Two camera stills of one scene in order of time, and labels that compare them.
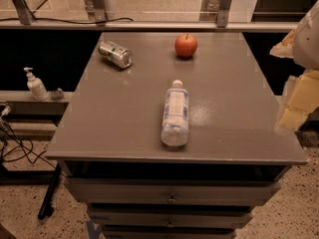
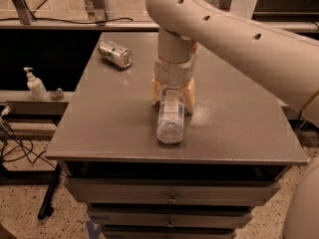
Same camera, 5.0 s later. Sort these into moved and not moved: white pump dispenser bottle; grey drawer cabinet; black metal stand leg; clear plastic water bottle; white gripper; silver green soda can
Moved: white gripper; clear plastic water bottle
Not moved: silver green soda can; white pump dispenser bottle; black metal stand leg; grey drawer cabinet
